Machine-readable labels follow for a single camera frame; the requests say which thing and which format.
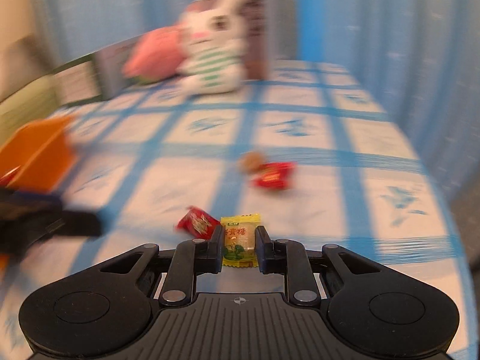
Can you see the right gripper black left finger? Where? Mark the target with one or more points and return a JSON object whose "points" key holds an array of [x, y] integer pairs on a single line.
{"points": [[186, 262]]}

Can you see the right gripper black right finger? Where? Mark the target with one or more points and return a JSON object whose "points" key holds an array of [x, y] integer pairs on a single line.
{"points": [[289, 259]]}

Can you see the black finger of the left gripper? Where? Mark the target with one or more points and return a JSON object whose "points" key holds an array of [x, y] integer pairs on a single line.
{"points": [[71, 223]]}

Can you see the yellow green candy packet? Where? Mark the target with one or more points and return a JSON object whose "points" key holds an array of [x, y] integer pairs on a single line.
{"points": [[239, 248]]}

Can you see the red foil candy packet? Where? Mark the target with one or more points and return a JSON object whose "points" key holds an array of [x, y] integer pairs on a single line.
{"points": [[275, 176]]}

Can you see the brown round candy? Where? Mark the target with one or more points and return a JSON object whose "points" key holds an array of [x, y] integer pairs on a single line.
{"points": [[251, 162]]}

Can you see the red white striped candy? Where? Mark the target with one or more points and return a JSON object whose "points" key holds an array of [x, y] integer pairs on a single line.
{"points": [[198, 223]]}

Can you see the orange plastic tray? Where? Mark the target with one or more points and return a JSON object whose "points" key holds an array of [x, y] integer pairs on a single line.
{"points": [[37, 156]]}

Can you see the blue white checked tablecloth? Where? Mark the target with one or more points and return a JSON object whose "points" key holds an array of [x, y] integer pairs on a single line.
{"points": [[308, 150]]}

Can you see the light green sofa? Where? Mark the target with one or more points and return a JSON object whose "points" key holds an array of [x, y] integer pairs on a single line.
{"points": [[36, 100]]}

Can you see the green white carton box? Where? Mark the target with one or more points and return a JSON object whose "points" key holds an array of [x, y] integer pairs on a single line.
{"points": [[95, 77]]}

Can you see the pink peach plush toy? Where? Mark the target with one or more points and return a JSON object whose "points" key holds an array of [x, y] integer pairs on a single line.
{"points": [[156, 56]]}

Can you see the white rabbit plush toy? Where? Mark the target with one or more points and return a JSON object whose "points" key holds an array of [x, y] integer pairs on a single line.
{"points": [[214, 44]]}

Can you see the white brown paper box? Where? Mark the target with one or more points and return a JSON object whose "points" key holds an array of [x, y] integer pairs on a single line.
{"points": [[259, 17]]}

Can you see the blue star curtain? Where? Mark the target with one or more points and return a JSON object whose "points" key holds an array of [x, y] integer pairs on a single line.
{"points": [[418, 58]]}

